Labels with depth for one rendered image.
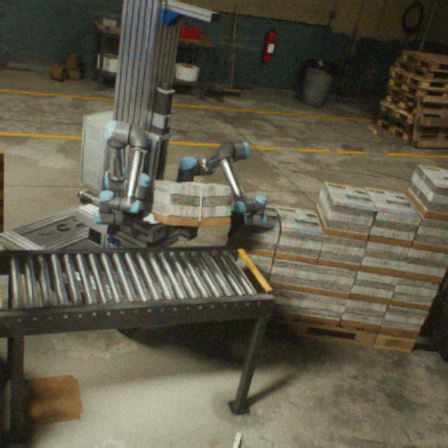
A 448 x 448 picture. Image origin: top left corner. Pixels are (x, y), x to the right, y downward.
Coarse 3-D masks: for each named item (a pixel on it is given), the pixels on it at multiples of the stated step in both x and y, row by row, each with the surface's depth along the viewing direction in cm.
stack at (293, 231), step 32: (288, 224) 371; (256, 256) 373; (320, 256) 374; (352, 256) 374; (384, 256) 375; (256, 288) 385; (320, 288) 385; (352, 288) 386; (384, 288) 386; (224, 320) 396; (288, 320) 397; (352, 320) 398
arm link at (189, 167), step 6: (180, 162) 380; (186, 162) 378; (192, 162) 379; (198, 162) 385; (180, 168) 381; (186, 168) 378; (192, 168) 380; (198, 168) 383; (180, 174) 382; (186, 174) 381; (192, 174) 383; (198, 174) 386; (186, 180) 383
